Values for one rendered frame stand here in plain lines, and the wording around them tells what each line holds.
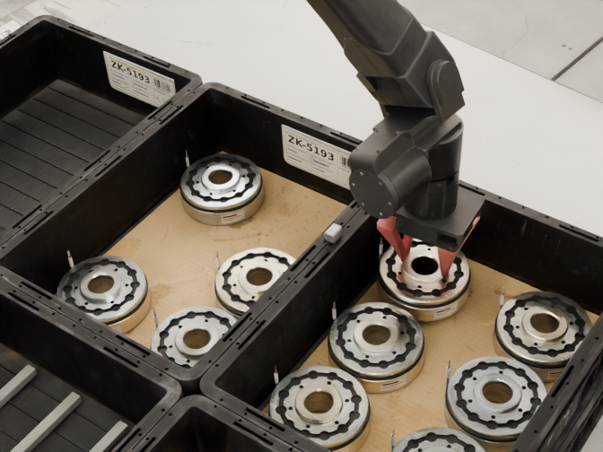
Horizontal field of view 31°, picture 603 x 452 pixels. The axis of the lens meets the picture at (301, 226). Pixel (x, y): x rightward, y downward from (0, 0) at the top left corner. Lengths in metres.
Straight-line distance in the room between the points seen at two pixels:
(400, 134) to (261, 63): 0.82
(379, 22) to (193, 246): 0.45
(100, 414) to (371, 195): 0.38
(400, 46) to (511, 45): 2.12
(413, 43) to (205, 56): 0.88
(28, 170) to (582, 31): 2.04
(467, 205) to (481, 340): 0.16
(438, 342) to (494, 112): 0.60
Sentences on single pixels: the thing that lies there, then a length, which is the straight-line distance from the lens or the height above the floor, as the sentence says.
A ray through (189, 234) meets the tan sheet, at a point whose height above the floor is 0.83.
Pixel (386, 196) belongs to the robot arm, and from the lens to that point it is 1.03.
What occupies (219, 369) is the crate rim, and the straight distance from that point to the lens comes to 1.07.
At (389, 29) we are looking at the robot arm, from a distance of 1.01.
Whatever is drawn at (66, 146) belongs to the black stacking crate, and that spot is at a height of 0.83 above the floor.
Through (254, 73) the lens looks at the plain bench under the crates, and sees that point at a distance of 1.81.
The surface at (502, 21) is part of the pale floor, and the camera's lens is 3.22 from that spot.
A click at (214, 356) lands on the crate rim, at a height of 0.93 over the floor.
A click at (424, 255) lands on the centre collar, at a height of 0.88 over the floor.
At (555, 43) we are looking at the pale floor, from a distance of 3.15.
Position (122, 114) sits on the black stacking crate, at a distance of 1.55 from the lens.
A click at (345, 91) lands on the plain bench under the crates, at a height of 0.70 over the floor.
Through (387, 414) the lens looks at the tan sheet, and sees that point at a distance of 1.15.
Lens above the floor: 1.76
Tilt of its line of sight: 44 degrees down
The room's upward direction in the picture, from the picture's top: 4 degrees counter-clockwise
